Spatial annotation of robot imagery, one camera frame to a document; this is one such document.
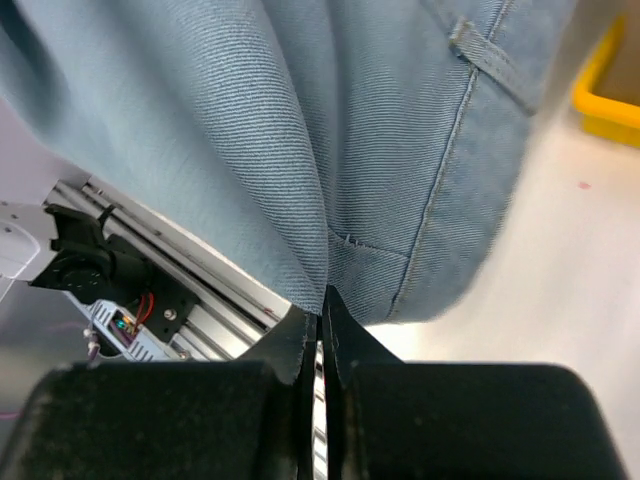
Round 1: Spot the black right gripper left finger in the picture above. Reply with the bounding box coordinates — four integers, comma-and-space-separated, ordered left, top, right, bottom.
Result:
1, 310, 317, 479

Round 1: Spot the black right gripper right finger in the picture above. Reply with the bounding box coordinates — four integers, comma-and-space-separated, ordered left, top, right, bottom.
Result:
322, 288, 627, 479

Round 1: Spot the light blue denim skirt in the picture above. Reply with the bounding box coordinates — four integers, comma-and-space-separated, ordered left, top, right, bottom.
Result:
1, 1, 575, 325

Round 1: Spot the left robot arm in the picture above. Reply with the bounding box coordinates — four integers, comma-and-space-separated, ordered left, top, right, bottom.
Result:
1, 201, 153, 305

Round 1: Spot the yellow plastic bin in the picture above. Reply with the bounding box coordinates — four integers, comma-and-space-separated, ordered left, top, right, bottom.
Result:
571, 15, 639, 148

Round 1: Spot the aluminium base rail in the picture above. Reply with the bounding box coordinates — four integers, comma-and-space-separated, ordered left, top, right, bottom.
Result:
47, 178, 291, 361

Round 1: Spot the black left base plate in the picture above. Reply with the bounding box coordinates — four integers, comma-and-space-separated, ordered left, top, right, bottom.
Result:
124, 269, 200, 343

